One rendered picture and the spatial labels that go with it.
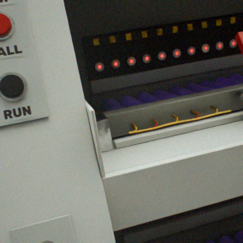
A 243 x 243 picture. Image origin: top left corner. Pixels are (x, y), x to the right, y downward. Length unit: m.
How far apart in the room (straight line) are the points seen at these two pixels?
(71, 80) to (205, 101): 0.15
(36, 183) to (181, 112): 0.16
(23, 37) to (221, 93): 0.20
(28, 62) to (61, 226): 0.11
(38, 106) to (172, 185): 0.11
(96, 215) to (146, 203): 0.04
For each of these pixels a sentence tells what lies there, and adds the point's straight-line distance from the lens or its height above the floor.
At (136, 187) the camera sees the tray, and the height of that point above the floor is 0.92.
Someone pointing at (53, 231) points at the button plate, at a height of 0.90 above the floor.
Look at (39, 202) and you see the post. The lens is 0.25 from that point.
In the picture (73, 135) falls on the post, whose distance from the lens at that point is 0.25.
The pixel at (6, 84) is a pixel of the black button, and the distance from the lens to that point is 0.24.
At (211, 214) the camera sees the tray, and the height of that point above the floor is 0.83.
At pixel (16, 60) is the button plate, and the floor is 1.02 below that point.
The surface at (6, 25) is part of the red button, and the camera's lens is 0.25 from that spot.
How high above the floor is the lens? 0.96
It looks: 2 degrees up
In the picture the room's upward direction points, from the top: 12 degrees counter-clockwise
